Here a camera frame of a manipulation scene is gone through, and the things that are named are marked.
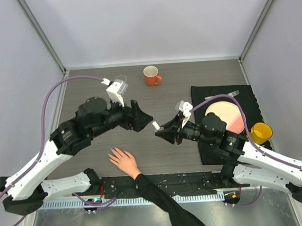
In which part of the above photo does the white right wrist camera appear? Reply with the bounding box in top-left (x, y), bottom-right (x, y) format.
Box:
top-left (175, 100), bottom-right (193, 128)

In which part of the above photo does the black cloth mat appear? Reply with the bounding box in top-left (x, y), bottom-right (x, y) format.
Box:
top-left (190, 84), bottom-right (263, 165)

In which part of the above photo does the slotted cable duct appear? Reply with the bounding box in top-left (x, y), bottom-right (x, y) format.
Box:
top-left (40, 192), bottom-right (224, 210)

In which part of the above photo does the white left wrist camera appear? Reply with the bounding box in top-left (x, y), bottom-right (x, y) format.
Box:
top-left (101, 78), bottom-right (128, 107)

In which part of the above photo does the clear plastic cup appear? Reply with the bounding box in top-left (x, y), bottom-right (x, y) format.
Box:
top-left (115, 75), bottom-right (127, 82)

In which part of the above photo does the orange ceramic mug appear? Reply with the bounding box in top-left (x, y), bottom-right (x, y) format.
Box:
top-left (143, 65), bottom-right (163, 87)

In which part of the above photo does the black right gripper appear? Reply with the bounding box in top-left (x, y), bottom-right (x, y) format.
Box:
top-left (155, 111), bottom-right (216, 147)

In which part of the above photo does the black sleeved forearm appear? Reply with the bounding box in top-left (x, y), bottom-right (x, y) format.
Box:
top-left (134, 174), bottom-right (206, 226)

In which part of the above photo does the person's bare hand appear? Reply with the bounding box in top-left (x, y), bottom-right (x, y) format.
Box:
top-left (108, 147), bottom-right (141, 180)

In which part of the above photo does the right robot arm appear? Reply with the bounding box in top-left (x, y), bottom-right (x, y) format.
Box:
top-left (152, 113), bottom-right (302, 203)

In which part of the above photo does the silver metal fork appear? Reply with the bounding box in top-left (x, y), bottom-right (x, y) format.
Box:
top-left (204, 90), bottom-right (240, 100)

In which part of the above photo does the pink plate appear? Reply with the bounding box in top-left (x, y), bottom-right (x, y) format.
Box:
top-left (205, 101), bottom-right (245, 134)

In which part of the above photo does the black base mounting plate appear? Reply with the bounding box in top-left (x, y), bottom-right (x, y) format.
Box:
top-left (77, 171), bottom-right (249, 198)

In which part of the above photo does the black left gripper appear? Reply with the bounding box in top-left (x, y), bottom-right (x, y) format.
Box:
top-left (89, 93), bottom-right (154, 139)

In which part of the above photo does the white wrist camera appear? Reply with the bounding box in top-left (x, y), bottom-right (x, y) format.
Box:
top-left (101, 78), bottom-right (128, 107)
top-left (175, 100), bottom-right (193, 128)

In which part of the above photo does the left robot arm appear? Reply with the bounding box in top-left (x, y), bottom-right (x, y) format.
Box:
top-left (0, 97), bottom-right (153, 216)

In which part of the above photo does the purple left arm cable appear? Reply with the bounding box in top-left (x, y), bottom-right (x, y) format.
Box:
top-left (0, 74), bottom-right (111, 226)

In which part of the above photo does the yellow plastic cup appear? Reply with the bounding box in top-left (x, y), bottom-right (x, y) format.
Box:
top-left (249, 122), bottom-right (273, 145)

